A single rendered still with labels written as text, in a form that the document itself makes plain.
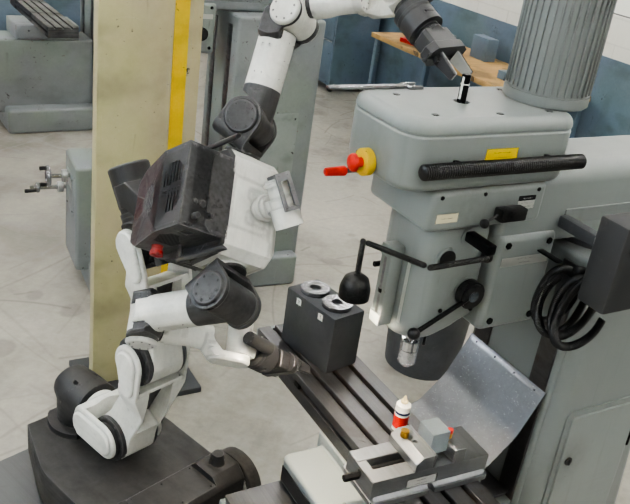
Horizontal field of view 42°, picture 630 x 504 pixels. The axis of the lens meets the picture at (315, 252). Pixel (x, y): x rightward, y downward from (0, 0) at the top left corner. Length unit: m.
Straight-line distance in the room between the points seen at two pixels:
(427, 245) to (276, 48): 0.59
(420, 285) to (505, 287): 0.23
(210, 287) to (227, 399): 2.18
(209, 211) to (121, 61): 1.60
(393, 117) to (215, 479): 1.35
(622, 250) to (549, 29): 0.51
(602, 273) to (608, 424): 0.75
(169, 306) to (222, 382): 2.16
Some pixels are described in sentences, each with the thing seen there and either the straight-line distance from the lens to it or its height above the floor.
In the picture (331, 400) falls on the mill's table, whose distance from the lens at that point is 2.36.
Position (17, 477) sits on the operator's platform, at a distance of 2.94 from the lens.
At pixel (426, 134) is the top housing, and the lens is 1.68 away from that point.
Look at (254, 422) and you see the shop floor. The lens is 3.82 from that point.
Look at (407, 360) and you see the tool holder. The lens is 2.12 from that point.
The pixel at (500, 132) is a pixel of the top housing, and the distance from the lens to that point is 1.80.
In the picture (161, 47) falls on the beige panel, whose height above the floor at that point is 1.58.
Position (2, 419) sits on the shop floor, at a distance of 3.84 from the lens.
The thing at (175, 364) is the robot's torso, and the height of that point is 1.01.
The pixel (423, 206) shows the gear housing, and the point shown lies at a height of 1.69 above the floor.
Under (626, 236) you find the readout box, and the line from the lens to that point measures 1.83.
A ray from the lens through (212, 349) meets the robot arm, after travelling 2.08.
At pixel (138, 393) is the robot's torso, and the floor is 0.94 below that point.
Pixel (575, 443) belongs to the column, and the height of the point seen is 0.96.
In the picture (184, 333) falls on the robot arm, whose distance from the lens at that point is 2.07.
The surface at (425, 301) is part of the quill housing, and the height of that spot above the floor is 1.44.
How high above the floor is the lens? 2.33
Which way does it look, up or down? 25 degrees down
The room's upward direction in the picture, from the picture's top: 8 degrees clockwise
